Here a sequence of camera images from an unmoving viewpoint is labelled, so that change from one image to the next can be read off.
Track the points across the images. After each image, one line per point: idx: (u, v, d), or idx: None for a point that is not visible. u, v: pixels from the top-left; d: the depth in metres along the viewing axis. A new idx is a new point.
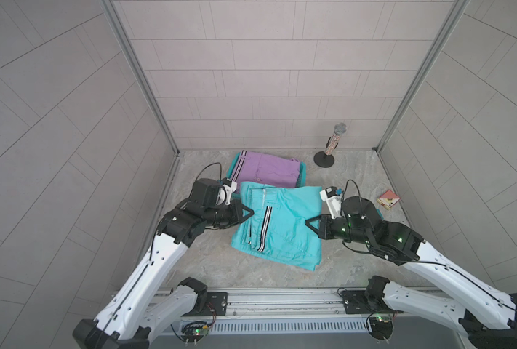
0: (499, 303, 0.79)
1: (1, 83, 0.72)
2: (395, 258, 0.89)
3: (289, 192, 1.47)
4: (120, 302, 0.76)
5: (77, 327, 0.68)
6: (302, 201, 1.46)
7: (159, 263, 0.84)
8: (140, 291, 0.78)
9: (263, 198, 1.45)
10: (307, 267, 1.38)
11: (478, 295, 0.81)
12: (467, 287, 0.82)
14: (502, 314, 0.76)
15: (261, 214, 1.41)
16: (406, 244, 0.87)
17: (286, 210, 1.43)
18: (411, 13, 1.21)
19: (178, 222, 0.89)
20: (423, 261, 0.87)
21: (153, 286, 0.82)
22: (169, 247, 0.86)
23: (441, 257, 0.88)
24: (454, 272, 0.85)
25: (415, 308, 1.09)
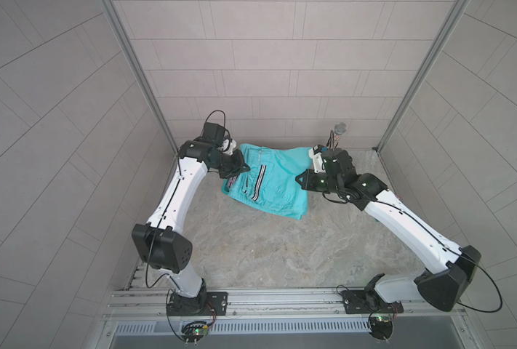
0: (443, 248, 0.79)
1: (1, 83, 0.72)
2: (355, 201, 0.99)
3: (281, 154, 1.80)
4: (164, 207, 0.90)
5: (134, 229, 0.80)
6: (291, 163, 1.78)
7: (189, 177, 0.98)
8: (180, 195, 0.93)
9: (259, 158, 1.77)
10: (294, 217, 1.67)
11: (424, 238, 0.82)
12: (415, 230, 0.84)
14: (443, 256, 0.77)
15: (257, 171, 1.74)
16: (369, 188, 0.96)
17: (277, 169, 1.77)
18: (411, 13, 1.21)
19: (197, 147, 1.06)
20: (380, 203, 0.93)
21: (187, 193, 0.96)
22: (192, 163, 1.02)
23: (400, 203, 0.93)
24: (406, 216, 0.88)
25: (393, 289, 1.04)
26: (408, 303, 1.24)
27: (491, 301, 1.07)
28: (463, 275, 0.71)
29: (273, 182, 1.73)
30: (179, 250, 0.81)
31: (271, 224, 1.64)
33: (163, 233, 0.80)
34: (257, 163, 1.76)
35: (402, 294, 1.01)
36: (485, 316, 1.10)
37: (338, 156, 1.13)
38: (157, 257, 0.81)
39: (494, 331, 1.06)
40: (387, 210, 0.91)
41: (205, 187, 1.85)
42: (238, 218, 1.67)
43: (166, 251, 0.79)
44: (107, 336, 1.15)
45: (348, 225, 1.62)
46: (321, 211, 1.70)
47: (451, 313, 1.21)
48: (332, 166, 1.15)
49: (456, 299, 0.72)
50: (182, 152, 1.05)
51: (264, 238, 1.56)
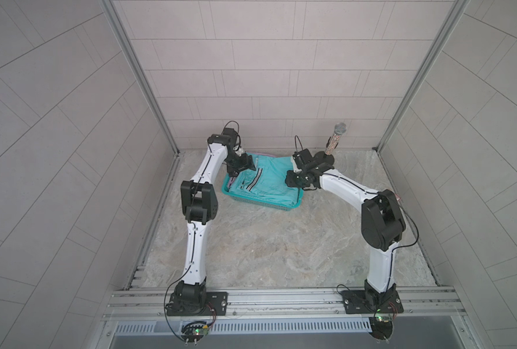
0: (363, 190, 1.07)
1: (1, 83, 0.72)
2: (313, 181, 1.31)
3: (275, 158, 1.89)
4: (202, 172, 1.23)
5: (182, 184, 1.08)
6: (285, 166, 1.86)
7: (218, 154, 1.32)
8: (212, 166, 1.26)
9: (256, 162, 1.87)
10: (286, 205, 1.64)
11: (352, 189, 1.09)
12: (347, 186, 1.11)
14: (362, 196, 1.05)
15: (254, 173, 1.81)
16: (318, 171, 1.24)
17: (271, 170, 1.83)
18: (411, 13, 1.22)
19: (221, 138, 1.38)
20: (326, 174, 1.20)
21: (217, 166, 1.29)
22: (219, 147, 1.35)
23: (339, 172, 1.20)
24: (341, 179, 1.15)
25: (376, 269, 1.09)
26: (408, 303, 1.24)
27: (491, 301, 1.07)
28: (375, 206, 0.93)
29: (267, 180, 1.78)
30: (213, 201, 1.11)
31: (271, 224, 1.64)
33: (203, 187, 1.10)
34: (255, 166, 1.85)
35: (379, 267, 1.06)
36: (485, 316, 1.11)
37: (301, 153, 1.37)
38: (195, 207, 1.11)
39: (494, 331, 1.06)
40: (329, 179, 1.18)
41: None
42: (238, 218, 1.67)
43: (205, 201, 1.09)
44: (107, 336, 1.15)
45: (348, 225, 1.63)
46: (321, 211, 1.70)
47: (451, 313, 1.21)
48: (299, 161, 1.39)
49: (377, 225, 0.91)
50: (211, 137, 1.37)
51: (264, 238, 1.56)
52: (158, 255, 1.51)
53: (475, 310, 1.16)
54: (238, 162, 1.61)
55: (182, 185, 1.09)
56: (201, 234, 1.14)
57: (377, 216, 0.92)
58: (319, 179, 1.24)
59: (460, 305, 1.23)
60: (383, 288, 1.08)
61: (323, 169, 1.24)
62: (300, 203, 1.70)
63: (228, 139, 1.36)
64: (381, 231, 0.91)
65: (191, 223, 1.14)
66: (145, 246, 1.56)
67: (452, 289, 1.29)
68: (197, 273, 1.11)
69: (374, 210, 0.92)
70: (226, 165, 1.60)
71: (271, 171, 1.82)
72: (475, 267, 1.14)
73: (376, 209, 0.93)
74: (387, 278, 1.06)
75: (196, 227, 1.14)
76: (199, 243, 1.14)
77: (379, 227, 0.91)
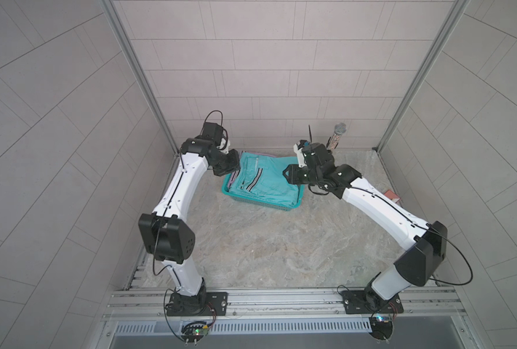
0: (412, 223, 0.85)
1: (1, 83, 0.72)
2: (334, 190, 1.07)
3: (274, 158, 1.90)
4: (169, 198, 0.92)
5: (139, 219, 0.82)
6: (284, 166, 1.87)
7: (192, 170, 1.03)
8: (183, 187, 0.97)
9: (256, 162, 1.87)
10: (286, 205, 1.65)
11: (395, 217, 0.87)
12: (387, 211, 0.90)
14: (412, 231, 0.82)
15: (254, 173, 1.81)
16: (344, 177, 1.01)
17: (271, 170, 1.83)
18: (411, 13, 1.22)
19: (198, 143, 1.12)
20: (355, 187, 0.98)
21: (190, 185, 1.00)
22: (194, 158, 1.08)
23: (373, 188, 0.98)
24: (378, 198, 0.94)
25: (387, 283, 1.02)
26: (408, 303, 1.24)
27: (491, 302, 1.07)
28: (429, 248, 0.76)
29: (267, 179, 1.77)
30: (185, 239, 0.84)
31: (271, 224, 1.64)
33: (169, 222, 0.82)
34: (254, 166, 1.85)
35: (395, 284, 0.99)
36: (485, 316, 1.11)
37: (315, 148, 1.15)
38: (162, 247, 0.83)
39: (494, 331, 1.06)
40: (358, 193, 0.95)
41: (205, 187, 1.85)
42: (238, 218, 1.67)
43: (172, 238, 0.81)
44: (107, 336, 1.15)
45: (348, 225, 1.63)
46: (321, 211, 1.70)
47: (451, 312, 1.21)
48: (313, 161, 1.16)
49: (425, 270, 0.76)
50: (185, 146, 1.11)
51: (264, 238, 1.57)
52: None
53: (475, 310, 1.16)
54: (227, 163, 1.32)
55: (142, 220, 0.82)
56: (180, 269, 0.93)
57: (429, 261, 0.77)
58: (343, 191, 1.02)
59: (460, 305, 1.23)
60: (387, 295, 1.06)
61: (350, 178, 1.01)
62: (300, 203, 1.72)
63: (209, 144, 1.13)
64: (427, 275, 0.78)
65: (165, 262, 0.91)
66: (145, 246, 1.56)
67: (452, 288, 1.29)
68: (192, 288, 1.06)
69: (427, 254, 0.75)
70: (214, 170, 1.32)
71: (271, 171, 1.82)
72: (476, 267, 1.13)
73: (430, 251, 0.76)
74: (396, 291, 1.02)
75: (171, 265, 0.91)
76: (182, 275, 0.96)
77: (427, 272, 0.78)
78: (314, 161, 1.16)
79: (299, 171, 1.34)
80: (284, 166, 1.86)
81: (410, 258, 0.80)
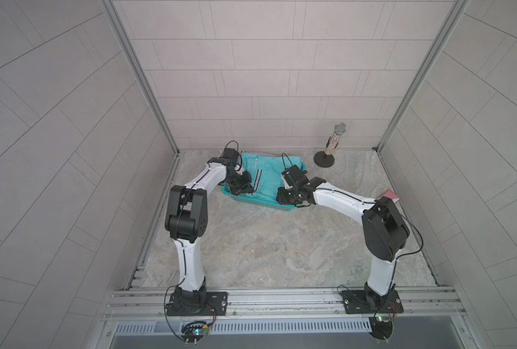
0: (362, 201, 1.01)
1: (1, 82, 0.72)
2: (308, 199, 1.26)
3: (273, 158, 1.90)
4: (196, 182, 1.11)
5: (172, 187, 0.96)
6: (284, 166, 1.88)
7: (216, 169, 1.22)
8: (208, 178, 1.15)
9: (256, 163, 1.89)
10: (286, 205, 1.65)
11: (348, 201, 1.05)
12: (342, 199, 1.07)
14: (361, 206, 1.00)
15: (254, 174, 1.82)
16: (313, 184, 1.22)
17: (270, 171, 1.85)
18: (411, 14, 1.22)
19: (222, 159, 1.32)
20: (320, 191, 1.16)
21: (213, 181, 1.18)
22: (219, 165, 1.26)
23: (332, 185, 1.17)
24: (336, 192, 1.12)
25: (378, 275, 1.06)
26: (408, 303, 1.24)
27: (491, 301, 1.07)
28: (375, 216, 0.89)
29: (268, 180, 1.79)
30: (203, 214, 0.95)
31: (271, 224, 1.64)
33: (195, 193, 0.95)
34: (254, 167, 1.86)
35: (382, 273, 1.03)
36: (485, 316, 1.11)
37: (289, 169, 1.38)
38: (182, 220, 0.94)
39: (494, 331, 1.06)
40: (324, 193, 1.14)
41: None
42: (238, 218, 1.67)
43: (194, 207, 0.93)
44: (107, 336, 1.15)
45: (348, 225, 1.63)
46: (321, 211, 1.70)
47: (451, 312, 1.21)
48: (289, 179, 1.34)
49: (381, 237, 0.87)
50: (211, 158, 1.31)
51: (264, 238, 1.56)
52: (158, 255, 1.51)
53: (475, 310, 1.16)
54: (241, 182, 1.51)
55: (173, 189, 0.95)
56: (190, 250, 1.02)
57: (379, 227, 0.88)
58: (314, 196, 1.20)
59: (460, 305, 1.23)
60: (384, 289, 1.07)
61: (316, 184, 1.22)
62: None
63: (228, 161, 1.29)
64: (387, 242, 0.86)
65: (178, 241, 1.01)
66: (145, 246, 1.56)
67: (452, 288, 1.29)
68: (193, 281, 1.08)
69: (375, 221, 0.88)
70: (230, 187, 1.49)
71: (271, 171, 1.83)
72: (475, 267, 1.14)
73: (378, 220, 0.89)
74: (390, 283, 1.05)
75: (184, 245, 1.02)
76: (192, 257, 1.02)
77: (384, 238, 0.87)
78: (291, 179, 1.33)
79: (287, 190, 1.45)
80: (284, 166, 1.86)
81: (368, 231, 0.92)
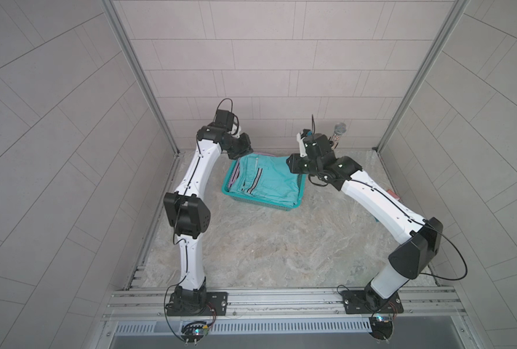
0: (409, 219, 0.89)
1: (1, 83, 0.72)
2: (334, 181, 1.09)
3: (275, 159, 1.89)
4: (189, 179, 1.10)
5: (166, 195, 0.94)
6: (285, 166, 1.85)
7: (206, 155, 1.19)
8: (199, 171, 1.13)
9: (256, 163, 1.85)
10: (286, 206, 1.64)
11: (391, 211, 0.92)
12: (385, 206, 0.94)
14: (408, 226, 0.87)
15: (254, 174, 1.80)
16: (345, 169, 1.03)
17: (272, 170, 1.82)
18: (411, 14, 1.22)
19: (212, 131, 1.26)
20: (354, 181, 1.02)
21: (206, 169, 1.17)
22: (209, 145, 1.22)
23: (373, 182, 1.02)
24: (378, 193, 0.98)
25: (385, 281, 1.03)
26: (408, 303, 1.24)
27: (491, 302, 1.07)
28: (425, 243, 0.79)
29: (267, 180, 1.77)
30: (203, 214, 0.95)
31: (271, 224, 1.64)
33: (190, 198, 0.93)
34: (255, 166, 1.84)
35: (393, 281, 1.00)
36: (485, 316, 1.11)
37: (317, 139, 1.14)
38: (182, 221, 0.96)
39: (494, 331, 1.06)
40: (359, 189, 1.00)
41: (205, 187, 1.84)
42: (238, 218, 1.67)
43: (193, 213, 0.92)
44: (107, 336, 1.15)
45: (349, 225, 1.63)
46: (321, 211, 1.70)
47: (451, 313, 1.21)
48: (313, 151, 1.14)
49: (419, 264, 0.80)
50: (201, 136, 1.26)
51: (264, 238, 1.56)
52: (158, 255, 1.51)
53: (475, 310, 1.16)
54: (240, 147, 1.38)
55: (166, 198, 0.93)
56: (193, 246, 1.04)
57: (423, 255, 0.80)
58: (342, 183, 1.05)
59: (460, 305, 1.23)
60: (386, 293, 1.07)
61: (350, 171, 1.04)
62: (300, 203, 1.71)
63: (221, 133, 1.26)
64: (419, 268, 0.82)
65: (181, 236, 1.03)
66: (145, 246, 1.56)
67: (452, 289, 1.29)
68: (194, 280, 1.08)
69: (422, 249, 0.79)
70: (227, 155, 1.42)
71: (271, 171, 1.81)
72: (476, 267, 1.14)
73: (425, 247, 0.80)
74: (395, 290, 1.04)
75: (187, 241, 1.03)
76: (193, 256, 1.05)
77: (419, 265, 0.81)
78: (317, 153, 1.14)
79: (299, 160, 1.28)
80: (285, 166, 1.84)
81: (403, 251, 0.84)
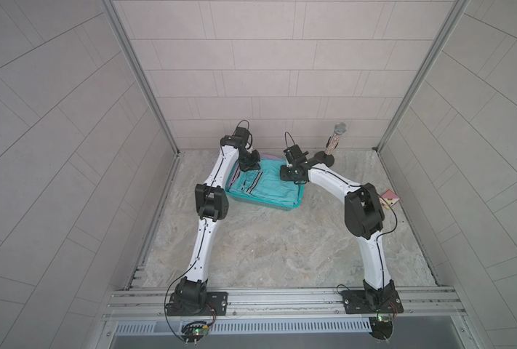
0: (347, 185, 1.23)
1: (0, 83, 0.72)
2: (302, 175, 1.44)
3: (275, 161, 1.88)
4: (214, 175, 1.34)
5: (196, 187, 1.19)
6: None
7: (228, 156, 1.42)
8: (223, 169, 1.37)
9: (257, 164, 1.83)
10: (286, 205, 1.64)
11: (336, 182, 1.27)
12: (334, 181, 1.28)
14: (346, 188, 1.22)
15: (254, 174, 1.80)
16: (308, 164, 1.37)
17: (271, 171, 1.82)
18: (411, 14, 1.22)
19: (233, 139, 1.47)
20: (315, 171, 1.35)
21: (227, 169, 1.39)
22: (231, 150, 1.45)
23: (327, 167, 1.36)
24: (329, 174, 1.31)
25: (369, 264, 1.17)
26: (408, 303, 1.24)
27: (491, 301, 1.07)
28: (356, 198, 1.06)
29: (267, 181, 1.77)
30: (224, 202, 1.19)
31: (271, 225, 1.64)
33: (215, 189, 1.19)
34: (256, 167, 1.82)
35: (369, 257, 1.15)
36: (485, 316, 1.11)
37: (291, 148, 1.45)
38: (208, 206, 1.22)
39: (494, 331, 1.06)
40: (317, 171, 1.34)
41: None
42: (238, 218, 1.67)
43: (216, 201, 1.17)
44: (107, 336, 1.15)
45: None
46: (321, 211, 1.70)
47: (451, 313, 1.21)
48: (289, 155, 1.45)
49: (358, 217, 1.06)
50: (223, 139, 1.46)
51: (264, 238, 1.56)
52: (158, 255, 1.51)
53: (475, 310, 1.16)
54: (250, 160, 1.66)
55: (196, 187, 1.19)
56: (210, 230, 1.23)
57: (358, 208, 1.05)
58: (308, 173, 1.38)
59: (460, 305, 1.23)
60: (379, 283, 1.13)
61: (313, 163, 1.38)
62: (300, 203, 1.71)
63: (240, 141, 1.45)
64: (361, 221, 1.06)
65: (202, 219, 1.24)
66: (145, 246, 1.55)
67: (452, 289, 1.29)
68: (201, 270, 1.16)
69: (355, 203, 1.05)
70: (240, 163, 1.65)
71: (272, 173, 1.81)
72: (475, 267, 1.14)
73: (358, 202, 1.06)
74: (379, 268, 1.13)
75: (206, 224, 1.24)
76: (207, 240, 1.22)
77: (360, 218, 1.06)
78: (291, 157, 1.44)
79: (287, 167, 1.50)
80: None
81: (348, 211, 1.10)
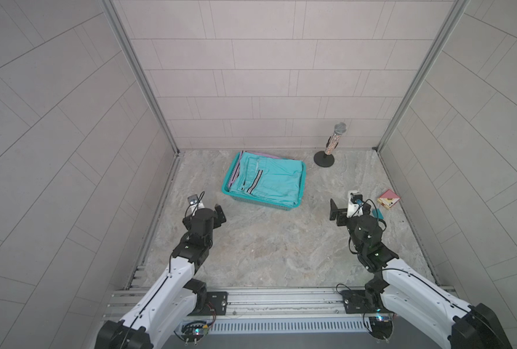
0: (451, 304, 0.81)
1: (1, 83, 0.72)
2: (372, 269, 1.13)
3: (277, 161, 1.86)
4: (143, 306, 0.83)
5: (105, 325, 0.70)
6: (286, 169, 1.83)
7: (177, 277, 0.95)
8: (161, 296, 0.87)
9: (257, 165, 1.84)
10: (286, 205, 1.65)
11: (431, 296, 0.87)
12: (423, 289, 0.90)
14: (449, 310, 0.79)
15: (254, 175, 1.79)
16: (382, 259, 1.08)
17: (271, 172, 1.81)
18: (411, 14, 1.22)
19: (191, 249, 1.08)
20: (390, 267, 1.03)
21: (170, 298, 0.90)
22: (183, 265, 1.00)
23: (409, 267, 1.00)
24: (414, 278, 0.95)
25: (407, 313, 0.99)
26: None
27: (491, 302, 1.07)
28: (472, 330, 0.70)
29: (267, 182, 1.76)
30: None
31: (271, 224, 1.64)
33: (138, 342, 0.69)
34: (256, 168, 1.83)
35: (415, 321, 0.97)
36: None
37: (370, 230, 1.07)
38: None
39: None
40: (397, 275, 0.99)
41: (205, 187, 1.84)
42: (238, 218, 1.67)
43: None
44: None
45: None
46: (321, 211, 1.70)
47: None
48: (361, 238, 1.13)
49: None
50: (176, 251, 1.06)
51: (264, 238, 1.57)
52: (158, 255, 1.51)
53: None
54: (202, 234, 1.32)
55: (103, 331, 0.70)
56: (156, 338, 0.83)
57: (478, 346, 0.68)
58: (381, 270, 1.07)
59: None
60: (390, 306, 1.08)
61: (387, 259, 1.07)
62: (300, 203, 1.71)
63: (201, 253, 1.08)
64: None
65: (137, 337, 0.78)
66: (145, 246, 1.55)
67: (452, 289, 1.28)
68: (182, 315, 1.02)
69: (470, 337, 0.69)
70: None
71: (272, 173, 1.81)
72: (476, 268, 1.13)
73: (475, 337, 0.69)
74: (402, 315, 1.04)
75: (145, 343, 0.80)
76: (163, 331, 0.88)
77: None
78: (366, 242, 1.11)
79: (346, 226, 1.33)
80: (286, 169, 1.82)
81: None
